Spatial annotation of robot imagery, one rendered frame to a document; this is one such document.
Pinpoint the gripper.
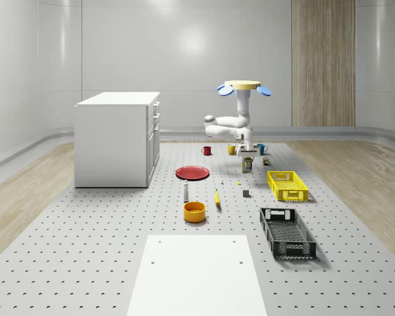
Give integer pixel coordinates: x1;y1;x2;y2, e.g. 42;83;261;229
236;144;260;163

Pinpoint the yellow basket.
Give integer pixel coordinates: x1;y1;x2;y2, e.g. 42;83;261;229
267;170;309;202

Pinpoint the red plate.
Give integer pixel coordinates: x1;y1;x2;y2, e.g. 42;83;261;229
175;165;211;181

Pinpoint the drone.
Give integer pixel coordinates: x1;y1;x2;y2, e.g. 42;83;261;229
216;80;273;97

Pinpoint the yellow bowl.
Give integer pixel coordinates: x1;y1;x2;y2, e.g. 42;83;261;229
183;201;207;223

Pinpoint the dark grey basket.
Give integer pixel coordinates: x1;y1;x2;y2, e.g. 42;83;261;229
259;207;317;261

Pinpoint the white board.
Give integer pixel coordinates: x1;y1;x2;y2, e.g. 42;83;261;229
126;234;268;316

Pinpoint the white cabinet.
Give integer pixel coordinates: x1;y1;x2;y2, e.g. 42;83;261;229
74;91;161;189

